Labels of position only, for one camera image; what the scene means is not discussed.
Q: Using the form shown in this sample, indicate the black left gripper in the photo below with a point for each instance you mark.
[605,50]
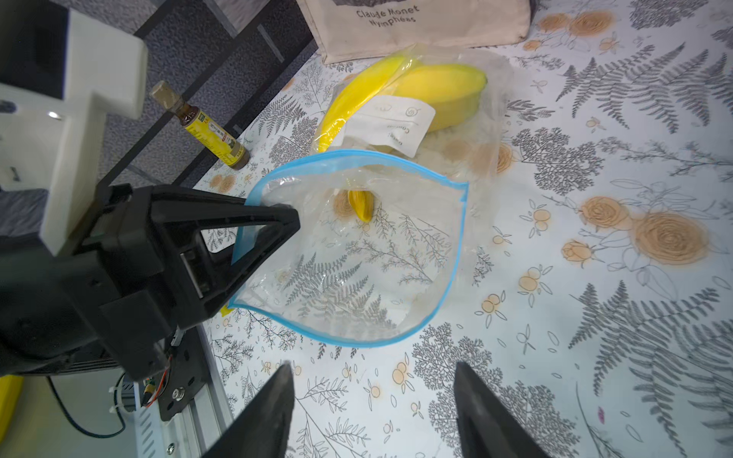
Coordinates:
[136,270]

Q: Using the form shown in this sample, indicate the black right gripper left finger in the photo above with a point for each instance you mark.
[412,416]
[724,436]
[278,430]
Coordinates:
[262,429]

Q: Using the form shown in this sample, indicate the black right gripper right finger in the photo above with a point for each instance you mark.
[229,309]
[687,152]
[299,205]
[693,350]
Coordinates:
[486,428]

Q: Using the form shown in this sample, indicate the orange bananas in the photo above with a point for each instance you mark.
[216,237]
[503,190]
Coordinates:
[362,203]

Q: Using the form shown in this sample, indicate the clear zip-top bag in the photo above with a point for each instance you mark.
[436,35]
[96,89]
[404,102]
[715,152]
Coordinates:
[341,281]

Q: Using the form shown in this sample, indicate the yellow banana bunch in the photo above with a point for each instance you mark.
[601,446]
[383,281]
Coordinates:
[405,98]

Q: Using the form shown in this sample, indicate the beige canvas tote bag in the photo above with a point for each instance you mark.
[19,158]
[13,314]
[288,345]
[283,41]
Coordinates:
[348,30]

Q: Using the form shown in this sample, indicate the small yellow glass bottle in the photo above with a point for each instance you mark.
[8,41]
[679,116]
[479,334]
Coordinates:
[203,128]

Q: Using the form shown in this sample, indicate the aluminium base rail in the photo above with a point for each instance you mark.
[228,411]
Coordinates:
[191,414]

